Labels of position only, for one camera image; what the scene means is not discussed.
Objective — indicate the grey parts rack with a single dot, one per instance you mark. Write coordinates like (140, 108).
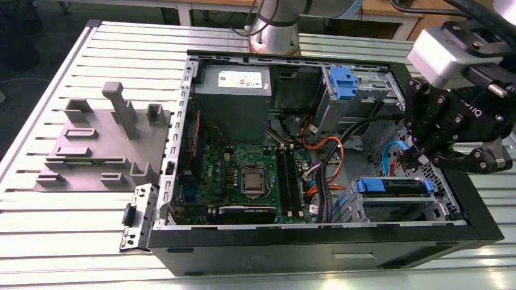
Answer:
(104, 142)

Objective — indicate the silver expansion slot bracket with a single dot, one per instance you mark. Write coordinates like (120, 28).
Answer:
(142, 193)

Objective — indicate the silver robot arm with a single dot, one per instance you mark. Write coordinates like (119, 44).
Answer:
(274, 36)

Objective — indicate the black graphics card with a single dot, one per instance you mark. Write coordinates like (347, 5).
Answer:
(246, 213)

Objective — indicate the black case fan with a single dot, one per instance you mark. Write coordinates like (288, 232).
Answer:
(190, 145)

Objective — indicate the blue drive latch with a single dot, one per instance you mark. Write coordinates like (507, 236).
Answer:
(343, 87)

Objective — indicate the CPU socket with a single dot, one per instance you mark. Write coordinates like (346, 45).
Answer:
(255, 193)

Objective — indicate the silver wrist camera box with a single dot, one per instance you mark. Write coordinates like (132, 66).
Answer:
(443, 60)

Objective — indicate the grey power supply unit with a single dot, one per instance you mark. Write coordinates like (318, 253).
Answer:
(230, 114)

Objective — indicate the silver disk bay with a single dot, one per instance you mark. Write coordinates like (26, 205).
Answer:
(403, 208)

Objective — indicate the black bracket latch knob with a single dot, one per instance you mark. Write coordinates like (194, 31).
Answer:
(128, 214)

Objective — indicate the silver CPU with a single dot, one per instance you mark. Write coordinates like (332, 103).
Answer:
(254, 180)

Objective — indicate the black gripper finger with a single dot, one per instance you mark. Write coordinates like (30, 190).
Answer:
(427, 105)
(463, 160)

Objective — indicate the green motherboard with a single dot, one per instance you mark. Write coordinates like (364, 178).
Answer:
(258, 152)

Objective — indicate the silver drive cage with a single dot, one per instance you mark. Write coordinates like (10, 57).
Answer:
(335, 111)

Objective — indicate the black RAM slot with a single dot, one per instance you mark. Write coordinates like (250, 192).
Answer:
(284, 181)

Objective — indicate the green RAM stick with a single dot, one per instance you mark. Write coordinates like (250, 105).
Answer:
(80, 163)

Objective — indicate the black open PC case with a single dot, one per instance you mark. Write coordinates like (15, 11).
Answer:
(282, 253)

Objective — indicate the wooden desk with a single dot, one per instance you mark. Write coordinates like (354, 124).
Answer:
(387, 13)

